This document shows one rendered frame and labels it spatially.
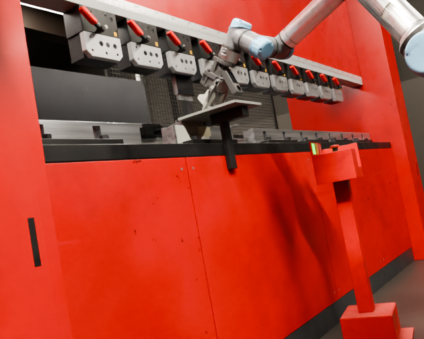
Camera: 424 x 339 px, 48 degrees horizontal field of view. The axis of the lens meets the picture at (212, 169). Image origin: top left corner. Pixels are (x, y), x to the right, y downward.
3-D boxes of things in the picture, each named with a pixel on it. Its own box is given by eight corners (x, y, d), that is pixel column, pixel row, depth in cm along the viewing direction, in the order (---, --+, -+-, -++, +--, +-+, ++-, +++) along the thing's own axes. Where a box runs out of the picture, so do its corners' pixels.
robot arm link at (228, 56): (243, 55, 178) (231, 52, 171) (239, 66, 179) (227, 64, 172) (229, 47, 181) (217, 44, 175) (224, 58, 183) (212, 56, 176)
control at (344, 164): (357, 177, 188) (347, 133, 189) (316, 185, 194) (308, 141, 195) (363, 176, 206) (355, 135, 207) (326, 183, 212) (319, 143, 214)
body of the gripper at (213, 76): (210, 86, 187) (222, 57, 183) (226, 95, 183) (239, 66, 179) (198, 84, 181) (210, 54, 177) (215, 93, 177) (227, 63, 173)
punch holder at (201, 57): (205, 76, 195) (198, 37, 196) (189, 82, 200) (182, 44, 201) (225, 80, 207) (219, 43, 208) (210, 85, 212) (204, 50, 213)
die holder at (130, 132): (8, 154, 121) (2, 118, 121) (-5, 159, 124) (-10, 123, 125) (146, 151, 161) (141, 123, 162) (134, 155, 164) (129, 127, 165)
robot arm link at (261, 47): (283, 42, 169) (262, 31, 175) (263, 38, 161) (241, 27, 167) (276, 63, 172) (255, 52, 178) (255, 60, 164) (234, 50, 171)
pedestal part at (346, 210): (373, 311, 192) (346, 179, 196) (358, 313, 195) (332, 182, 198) (375, 307, 198) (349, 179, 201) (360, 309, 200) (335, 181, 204)
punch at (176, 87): (179, 98, 184) (174, 74, 184) (175, 100, 185) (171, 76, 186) (195, 100, 192) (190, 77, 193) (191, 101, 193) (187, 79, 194)
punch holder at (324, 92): (323, 97, 292) (318, 71, 293) (310, 101, 297) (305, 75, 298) (332, 99, 304) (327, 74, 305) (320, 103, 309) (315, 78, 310)
